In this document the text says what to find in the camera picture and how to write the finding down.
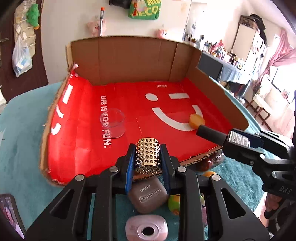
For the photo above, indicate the smartphone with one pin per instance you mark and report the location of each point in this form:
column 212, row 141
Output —
column 10, row 214

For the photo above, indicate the gold studded cylinder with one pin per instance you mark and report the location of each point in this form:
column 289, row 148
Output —
column 147, row 156

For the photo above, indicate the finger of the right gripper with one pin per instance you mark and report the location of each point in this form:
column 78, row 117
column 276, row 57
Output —
column 243, row 154
column 255, row 139

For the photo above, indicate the pink nail polish bottle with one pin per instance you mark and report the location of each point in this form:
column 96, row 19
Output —
column 204, row 216

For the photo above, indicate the cardboard box red lining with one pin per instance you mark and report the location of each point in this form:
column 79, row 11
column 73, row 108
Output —
column 154, row 82

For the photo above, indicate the pink round camera toy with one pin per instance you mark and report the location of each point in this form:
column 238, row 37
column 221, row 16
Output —
column 146, row 227

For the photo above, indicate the teal fluffy blanket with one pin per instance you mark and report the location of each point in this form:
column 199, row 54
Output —
column 22, row 127

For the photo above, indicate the pink pig plush right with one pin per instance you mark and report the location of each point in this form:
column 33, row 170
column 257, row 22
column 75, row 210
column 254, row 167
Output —
column 161, row 34

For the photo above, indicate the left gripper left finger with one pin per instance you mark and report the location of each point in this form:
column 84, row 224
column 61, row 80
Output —
column 114, row 180

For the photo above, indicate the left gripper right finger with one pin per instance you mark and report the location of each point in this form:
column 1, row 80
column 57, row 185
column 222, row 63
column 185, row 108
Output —
column 184, row 182

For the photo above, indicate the green duck toy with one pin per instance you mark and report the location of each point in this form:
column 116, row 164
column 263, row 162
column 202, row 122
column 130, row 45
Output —
column 174, row 203

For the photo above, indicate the white plastic bag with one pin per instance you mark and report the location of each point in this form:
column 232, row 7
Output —
column 21, row 58

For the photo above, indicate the pink pig plush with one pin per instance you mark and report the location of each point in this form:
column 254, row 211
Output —
column 161, row 34
column 95, row 28

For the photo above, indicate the pink pig plush left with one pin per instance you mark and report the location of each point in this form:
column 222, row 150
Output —
column 95, row 28

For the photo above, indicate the green crocodile plush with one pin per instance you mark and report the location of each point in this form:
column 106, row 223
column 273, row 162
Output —
column 33, row 16

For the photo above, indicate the black backpack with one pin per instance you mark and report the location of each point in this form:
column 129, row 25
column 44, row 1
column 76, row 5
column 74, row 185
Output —
column 125, row 4

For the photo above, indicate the person's right hand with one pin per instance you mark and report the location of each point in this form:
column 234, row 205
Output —
column 277, row 207

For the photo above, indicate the green tote bag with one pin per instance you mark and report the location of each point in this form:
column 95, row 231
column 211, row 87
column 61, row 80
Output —
column 145, row 9

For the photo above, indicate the clear plastic cup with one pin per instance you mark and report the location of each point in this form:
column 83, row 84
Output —
column 113, row 123

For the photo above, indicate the brown eye shadow case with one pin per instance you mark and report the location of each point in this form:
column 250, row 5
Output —
column 148, row 195

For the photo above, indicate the dark brown door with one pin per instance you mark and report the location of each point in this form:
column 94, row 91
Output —
column 11, row 86

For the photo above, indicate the orange round jar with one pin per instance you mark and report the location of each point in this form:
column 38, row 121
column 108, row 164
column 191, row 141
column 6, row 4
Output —
column 209, row 173
column 195, row 121

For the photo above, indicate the dark covered side table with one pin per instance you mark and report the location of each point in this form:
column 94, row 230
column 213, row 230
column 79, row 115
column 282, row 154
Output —
column 220, row 70

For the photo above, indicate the orange capped stick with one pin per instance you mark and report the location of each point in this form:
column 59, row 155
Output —
column 102, row 10

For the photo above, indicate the beige hanging wall organizer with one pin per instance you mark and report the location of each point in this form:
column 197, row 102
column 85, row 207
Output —
column 24, row 29

